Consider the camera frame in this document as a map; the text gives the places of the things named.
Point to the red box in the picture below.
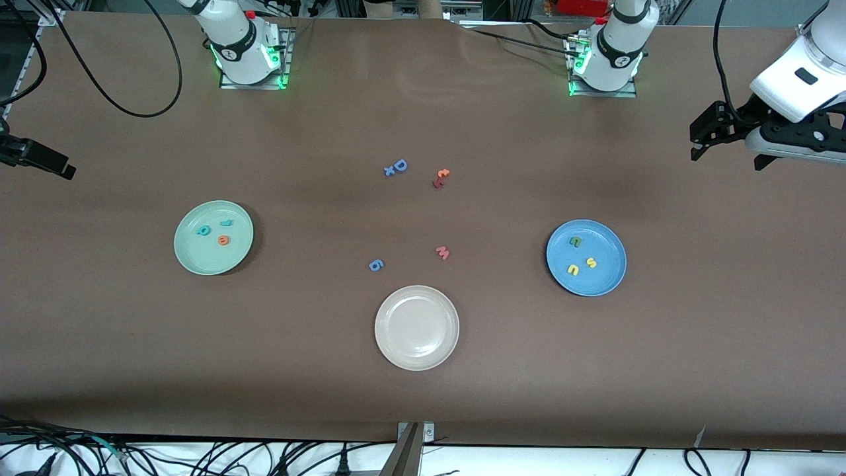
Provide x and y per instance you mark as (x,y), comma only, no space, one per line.
(567,5)

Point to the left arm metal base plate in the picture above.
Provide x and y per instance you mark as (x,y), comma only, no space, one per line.
(615,94)

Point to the aluminium corner profile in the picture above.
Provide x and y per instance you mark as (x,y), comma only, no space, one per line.
(809,34)

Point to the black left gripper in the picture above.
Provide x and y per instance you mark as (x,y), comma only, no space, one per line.
(735,123)

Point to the black power plug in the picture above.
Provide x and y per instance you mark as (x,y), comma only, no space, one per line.
(342,466)

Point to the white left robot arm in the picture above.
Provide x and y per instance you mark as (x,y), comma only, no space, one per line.
(618,59)

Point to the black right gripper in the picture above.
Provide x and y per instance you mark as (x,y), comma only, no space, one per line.
(20,151)

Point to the aluminium camera post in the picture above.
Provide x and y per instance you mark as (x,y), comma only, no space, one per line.
(403,459)

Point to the metal mounting bracket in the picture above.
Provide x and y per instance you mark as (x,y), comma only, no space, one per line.
(428,433)

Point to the blue letter D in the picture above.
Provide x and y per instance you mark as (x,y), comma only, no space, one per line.
(400,165)

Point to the grey metal box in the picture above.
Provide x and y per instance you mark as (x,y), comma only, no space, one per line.
(462,8)

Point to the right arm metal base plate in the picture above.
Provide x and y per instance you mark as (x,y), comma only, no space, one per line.
(288,46)

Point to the person bare forearm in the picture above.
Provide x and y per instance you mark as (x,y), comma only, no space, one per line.
(420,8)

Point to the pink letter w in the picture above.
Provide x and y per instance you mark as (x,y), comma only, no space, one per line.
(442,252)

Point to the blue plate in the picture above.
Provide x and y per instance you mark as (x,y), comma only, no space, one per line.
(605,244)

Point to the aluminium frame rail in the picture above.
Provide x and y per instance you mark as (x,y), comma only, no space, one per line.
(49,18)

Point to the brown table cover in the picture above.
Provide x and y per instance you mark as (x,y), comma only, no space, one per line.
(423,396)

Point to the beige plate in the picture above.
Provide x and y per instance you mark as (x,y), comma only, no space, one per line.
(416,328)

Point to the blue letter g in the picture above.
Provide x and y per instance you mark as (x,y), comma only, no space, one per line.
(375,265)

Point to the pale green plate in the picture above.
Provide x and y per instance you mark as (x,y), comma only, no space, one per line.
(198,254)

